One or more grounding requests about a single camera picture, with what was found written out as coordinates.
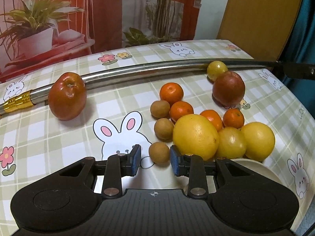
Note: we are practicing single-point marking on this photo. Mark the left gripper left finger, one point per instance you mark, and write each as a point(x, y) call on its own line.
point(120, 164)

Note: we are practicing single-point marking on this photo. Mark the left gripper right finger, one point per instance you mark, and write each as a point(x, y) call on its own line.
point(182, 165)

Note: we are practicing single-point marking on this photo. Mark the brown kiwi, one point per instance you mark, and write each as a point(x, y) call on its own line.
point(160, 109)
point(163, 129)
point(159, 152)

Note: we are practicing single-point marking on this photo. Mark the yellow-green pear-like fruit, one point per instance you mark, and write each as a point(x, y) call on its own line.
point(232, 143)

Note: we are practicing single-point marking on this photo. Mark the orange tangerine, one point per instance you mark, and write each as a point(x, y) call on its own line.
point(171, 92)
point(179, 109)
point(214, 118)
point(233, 118)

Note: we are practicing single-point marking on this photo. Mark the yellow orange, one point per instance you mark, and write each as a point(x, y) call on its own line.
point(260, 140)

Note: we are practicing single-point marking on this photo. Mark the red apple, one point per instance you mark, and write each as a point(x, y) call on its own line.
point(228, 89)
point(67, 97)

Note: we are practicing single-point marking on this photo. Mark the large yellow grapefruit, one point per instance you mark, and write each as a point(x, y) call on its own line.
point(193, 134)

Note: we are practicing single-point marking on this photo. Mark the white round plate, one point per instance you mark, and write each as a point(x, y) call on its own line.
point(259, 168)

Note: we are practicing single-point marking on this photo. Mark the checked bunny tablecloth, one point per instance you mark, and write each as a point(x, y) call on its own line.
point(34, 143)

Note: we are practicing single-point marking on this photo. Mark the small yellow-green round fruit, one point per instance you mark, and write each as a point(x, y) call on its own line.
point(215, 69)

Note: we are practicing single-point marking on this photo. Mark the curved steel sword blade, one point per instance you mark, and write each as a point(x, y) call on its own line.
point(153, 69)

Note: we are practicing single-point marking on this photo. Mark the printed plant backdrop cloth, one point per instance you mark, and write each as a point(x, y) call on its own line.
point(38, 33)

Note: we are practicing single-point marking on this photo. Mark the teal curtain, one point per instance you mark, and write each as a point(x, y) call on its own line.
point(300, 49)

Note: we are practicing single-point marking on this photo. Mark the brown wooden board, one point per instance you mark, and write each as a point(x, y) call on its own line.
point(259, 27)

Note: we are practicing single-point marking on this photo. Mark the gold sword handle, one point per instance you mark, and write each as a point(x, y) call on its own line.
point(15, 103)

